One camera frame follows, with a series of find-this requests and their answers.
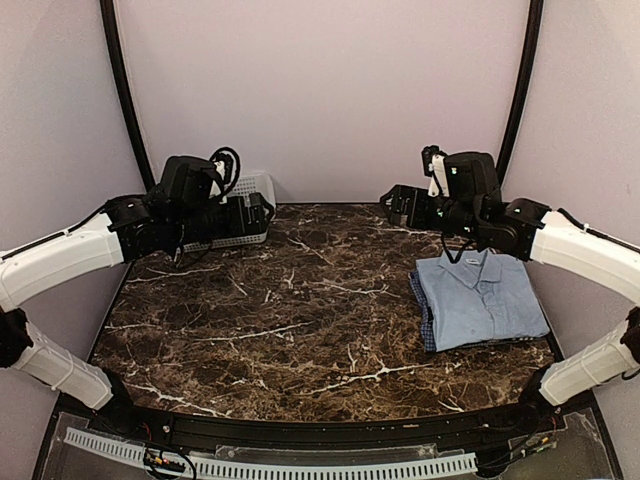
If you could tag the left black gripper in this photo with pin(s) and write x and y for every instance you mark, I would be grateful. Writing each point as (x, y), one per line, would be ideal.
(239, 225)

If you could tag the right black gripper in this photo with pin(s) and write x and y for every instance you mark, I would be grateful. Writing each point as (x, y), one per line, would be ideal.
(402, 193)

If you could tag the blue checked shirt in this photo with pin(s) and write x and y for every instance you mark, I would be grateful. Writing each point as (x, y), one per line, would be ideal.
(428, 322)

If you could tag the light blue long sleeve shirt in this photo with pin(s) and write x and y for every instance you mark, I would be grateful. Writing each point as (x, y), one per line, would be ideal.
(484, 296)

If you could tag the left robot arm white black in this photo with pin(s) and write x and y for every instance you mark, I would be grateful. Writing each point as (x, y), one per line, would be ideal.
(197, 205)

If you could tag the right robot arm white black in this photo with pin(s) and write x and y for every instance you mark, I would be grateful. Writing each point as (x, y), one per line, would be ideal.
(464, 199)

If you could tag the white plastic mesh basket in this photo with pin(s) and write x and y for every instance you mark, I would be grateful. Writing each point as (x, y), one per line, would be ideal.
(260, 182)

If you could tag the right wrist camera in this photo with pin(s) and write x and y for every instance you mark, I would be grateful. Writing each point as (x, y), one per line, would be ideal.
(433, 165)

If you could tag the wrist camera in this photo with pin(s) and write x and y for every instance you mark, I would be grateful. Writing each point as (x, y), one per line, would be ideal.
(227, 167)
(433, 165)

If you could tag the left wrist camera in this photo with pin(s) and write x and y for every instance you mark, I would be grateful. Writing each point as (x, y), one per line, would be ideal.
(227, 167)

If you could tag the right black frame post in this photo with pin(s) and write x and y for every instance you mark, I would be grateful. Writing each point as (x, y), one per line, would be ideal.
(525, 70)

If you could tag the black frame post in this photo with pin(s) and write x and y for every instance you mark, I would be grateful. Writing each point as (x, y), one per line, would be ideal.
(123, 90)
(525, 70)

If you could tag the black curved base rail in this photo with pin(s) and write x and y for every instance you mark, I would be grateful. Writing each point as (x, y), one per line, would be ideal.
(486, 429)

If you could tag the left black frame post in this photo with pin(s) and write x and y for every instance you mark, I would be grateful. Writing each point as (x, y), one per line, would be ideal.
(123, 90)

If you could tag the white slotted cable duct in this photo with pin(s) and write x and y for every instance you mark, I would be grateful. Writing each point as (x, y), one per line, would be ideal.
(135, 454)

